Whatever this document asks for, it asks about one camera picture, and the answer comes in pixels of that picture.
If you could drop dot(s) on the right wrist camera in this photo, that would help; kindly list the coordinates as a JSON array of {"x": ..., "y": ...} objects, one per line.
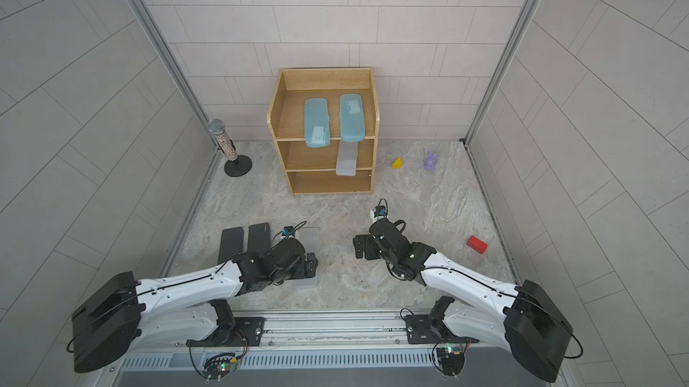
[{"x": 379, "y": 212}]

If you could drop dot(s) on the teal pencil case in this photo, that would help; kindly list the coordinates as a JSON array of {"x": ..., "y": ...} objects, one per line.
[
  {"x": 316, "y": 123},
  {"x": 351, "y": 117}
]

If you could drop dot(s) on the right black pencil case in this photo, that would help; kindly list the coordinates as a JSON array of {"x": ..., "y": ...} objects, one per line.
[{"x": 259, "y": 238}]

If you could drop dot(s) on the right circuit board connector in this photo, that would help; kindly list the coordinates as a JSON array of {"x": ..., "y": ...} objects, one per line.
[{"x": 450, "y": 362}]

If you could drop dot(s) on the aluminium mounting rail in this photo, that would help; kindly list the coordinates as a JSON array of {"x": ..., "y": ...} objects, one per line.
[{"x": 293, "y": 329}]

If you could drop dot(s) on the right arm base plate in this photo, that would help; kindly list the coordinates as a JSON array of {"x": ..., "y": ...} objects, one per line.
[{"x": 422, "y": 329}]

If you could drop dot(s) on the small red block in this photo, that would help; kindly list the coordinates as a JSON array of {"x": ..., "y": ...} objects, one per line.
[{"x": 477, "y": 245}]

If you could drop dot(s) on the glass grinder on black base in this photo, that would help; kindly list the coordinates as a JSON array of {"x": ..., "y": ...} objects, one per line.
[{"x": 236, "y": 165}]

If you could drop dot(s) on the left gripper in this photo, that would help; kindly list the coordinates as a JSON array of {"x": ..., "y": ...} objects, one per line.
[{"x": 307, "y": 273}]

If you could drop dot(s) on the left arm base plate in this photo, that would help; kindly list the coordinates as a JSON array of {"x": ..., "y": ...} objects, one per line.
[{"x": 244, "y": 331}]

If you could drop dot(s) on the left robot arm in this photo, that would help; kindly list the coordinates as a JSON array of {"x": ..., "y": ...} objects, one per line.
[{"x": 125, "y": 311}]

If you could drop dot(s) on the left circuit board connector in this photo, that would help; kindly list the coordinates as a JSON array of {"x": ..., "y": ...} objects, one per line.
[{"x": 219, "y": 366}]

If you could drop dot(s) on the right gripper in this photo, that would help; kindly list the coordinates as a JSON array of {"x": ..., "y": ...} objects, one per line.
[{"x": 370, "y": 240}]

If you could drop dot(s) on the frosted white pencil case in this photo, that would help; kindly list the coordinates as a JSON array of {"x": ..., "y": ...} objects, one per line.
[{"x": 347, "y": 158}]

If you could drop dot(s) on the left black pencil case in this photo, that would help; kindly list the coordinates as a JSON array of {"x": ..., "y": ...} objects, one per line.
[{"x": 232, "y": 241}]

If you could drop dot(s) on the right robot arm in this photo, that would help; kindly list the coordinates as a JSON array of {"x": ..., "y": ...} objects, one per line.
[{"x": 521, "y": 319}]

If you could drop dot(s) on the small purple toy figure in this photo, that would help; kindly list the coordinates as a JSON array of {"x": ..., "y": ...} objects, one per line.
[{"x": 430, "y": 161}]

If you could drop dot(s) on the black pencil case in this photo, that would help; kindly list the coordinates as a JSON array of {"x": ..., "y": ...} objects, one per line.
[
  {"x": 232, "y": 241},
  {"x": 259, "y": 238}
]

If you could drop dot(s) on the wooden three-tier shelf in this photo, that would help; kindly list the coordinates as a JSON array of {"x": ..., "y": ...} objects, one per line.
[{"x": 314, "y": 170}]

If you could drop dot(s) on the circuit board connector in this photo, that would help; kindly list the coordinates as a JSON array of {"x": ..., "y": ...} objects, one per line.
[
  {"x": 219, "y": 366},
  {"x": 450, "y": 362}
]

